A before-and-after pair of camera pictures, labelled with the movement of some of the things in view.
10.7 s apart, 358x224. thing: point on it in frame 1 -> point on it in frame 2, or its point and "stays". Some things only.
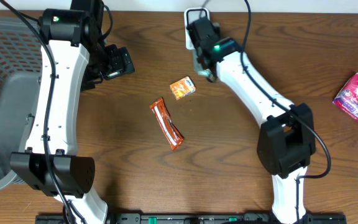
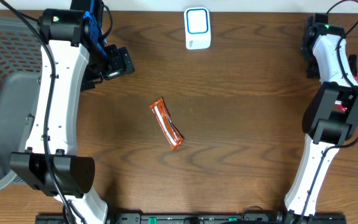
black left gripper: (120, 62) stays
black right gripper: (196, 48) -> (314, 72)
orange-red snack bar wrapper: (171, 132) stays
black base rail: (195, 218) stays
